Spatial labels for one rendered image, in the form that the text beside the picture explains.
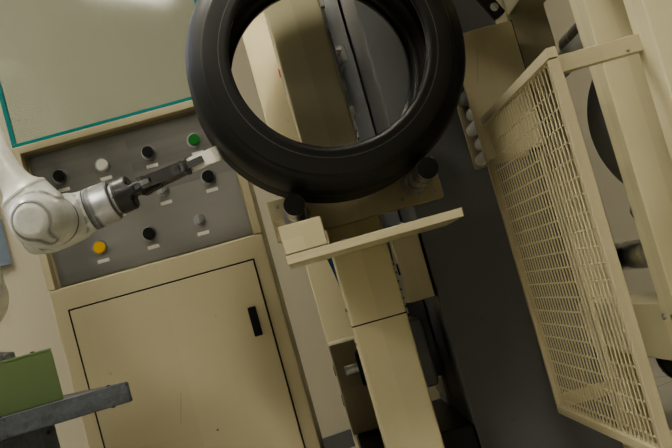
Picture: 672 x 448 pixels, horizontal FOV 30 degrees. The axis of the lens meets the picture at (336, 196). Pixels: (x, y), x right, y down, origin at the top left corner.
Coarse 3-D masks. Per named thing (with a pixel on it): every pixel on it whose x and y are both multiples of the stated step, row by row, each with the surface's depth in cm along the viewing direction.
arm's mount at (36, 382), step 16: (32, 352) 250; (48, 352) 248; (0, 368) 243; (16, 368) 245; (32, 368) 246; (48, 368) 248; (0, 384) 243; (16, 384) 244; (32, 384) 246; (48, 384) 247; (0, 400) 242; (16, 400) 244; (32, 400) 245; (48, 400) 247; (0, 416) 242
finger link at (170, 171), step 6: (180, 162) 256; (162, 168) 255; (168, 168) 256; (174, 168) 256; (150, 174) 255; (156, 174) 255; (162, 174) 255; (168, 174) 255; (174, 174) 256; (138, 180) 254; (150, 180) 255; (156, 180) 255; (162, 180) 255; (144, 186) 254; (150, 186) 256
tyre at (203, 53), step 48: (240, 0) 251; (384, 0) 281; (432, 0) 254; (192, 48) 253; (432, 48) 252; (192, 96) 255; (240, 96) 249; (432, 96) 252; (240, 144) 250; (288, 144) 248; (384, 144) 250; (432, 144) 256; (288, 192) 259; (336, 192) 254
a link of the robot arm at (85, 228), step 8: (80, 192) 259; (72, 200) 255; (80, 200) 257; (80, 208) 256; (80, 216) 254; (88, 216) 257; (80, 224) 254; (88, 224) 257; (80, 232) 255; (88, 232) 259; (72, 240) 255; (80, 240) 258; (32, 248) 258; (56, 248) 257; (64, 248) 259
